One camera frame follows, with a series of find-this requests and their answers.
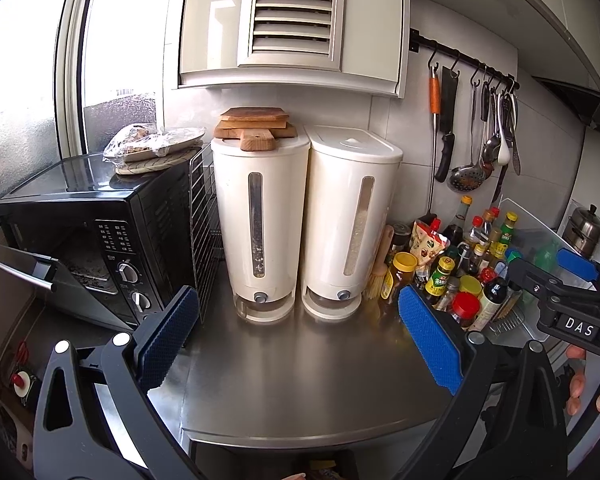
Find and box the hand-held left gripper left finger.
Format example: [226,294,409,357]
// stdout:
[32,285,206,480]

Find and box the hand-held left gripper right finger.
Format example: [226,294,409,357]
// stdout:
[390,284,568,480]

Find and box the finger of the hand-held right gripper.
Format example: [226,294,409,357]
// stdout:
[556,247,600,292]
[507,257,600,307]

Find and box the person's right hand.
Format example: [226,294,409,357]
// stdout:
[565,345,600,417]

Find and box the stainless steel pot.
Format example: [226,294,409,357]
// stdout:
[561,204,600,258]

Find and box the amber jar with yellow lid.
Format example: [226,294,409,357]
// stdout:
[386,251,418,306]

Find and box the cluster of condiment bottles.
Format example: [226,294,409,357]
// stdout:
[390,195,523,331]

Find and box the bamboo pot brush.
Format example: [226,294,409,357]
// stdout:
[367,224,396,302]

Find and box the spouted sauce pouch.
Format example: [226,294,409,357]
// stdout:
[411,216,448,263]

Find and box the steel skimmer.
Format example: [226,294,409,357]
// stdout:
[447,80,486,194]

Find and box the steel hanging knife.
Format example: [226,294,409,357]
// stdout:
[509,92,523,177]

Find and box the white spoon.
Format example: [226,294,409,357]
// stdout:
[496,102,512,166]

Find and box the white rice dispenser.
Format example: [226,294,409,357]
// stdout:
[210,135,311,323]
[301,125,405,321]

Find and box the steel ladle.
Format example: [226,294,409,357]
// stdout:
[480,82,501,165]

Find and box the red and white knob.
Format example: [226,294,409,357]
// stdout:
[9,369,33,393]

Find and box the black range hood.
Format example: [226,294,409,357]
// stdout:
[532,76,600,133]

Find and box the black toaster oven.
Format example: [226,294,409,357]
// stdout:
[0,152,216,333]

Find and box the round woven trivet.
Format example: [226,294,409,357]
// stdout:
[114,147,203,177]

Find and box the plastic-wrapped plate of food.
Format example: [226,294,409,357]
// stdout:
[102,124,207,163]

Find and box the frosted window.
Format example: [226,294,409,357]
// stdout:
[0,0,168,241]

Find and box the thin wooden cutting board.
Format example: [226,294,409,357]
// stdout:
[214,122,299,140]

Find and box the stack of wooden cutting boards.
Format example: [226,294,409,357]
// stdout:
[218,106,292,132]

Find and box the louvered vent panel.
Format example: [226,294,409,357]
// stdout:
[237,0,346,72]

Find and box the wire basket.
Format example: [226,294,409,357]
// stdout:
[486,305,527,337]

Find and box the metal wire rack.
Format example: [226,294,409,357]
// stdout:
[189,142,225,323]

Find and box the black-handled cleaver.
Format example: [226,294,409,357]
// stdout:
[434,66,460,184]

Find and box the orange-handled sharpening steel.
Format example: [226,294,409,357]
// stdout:
[428,66,442,213]

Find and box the small handled wooden board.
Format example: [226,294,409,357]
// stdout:
[239,129,277,152]

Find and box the black hook rail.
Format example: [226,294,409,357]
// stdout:
[409,27,521,92]

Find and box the plain white wall cabinet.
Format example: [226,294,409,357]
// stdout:
[404,0,600,93]

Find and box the wall cabinet with vent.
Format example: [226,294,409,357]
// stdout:
[177,0,411,98]

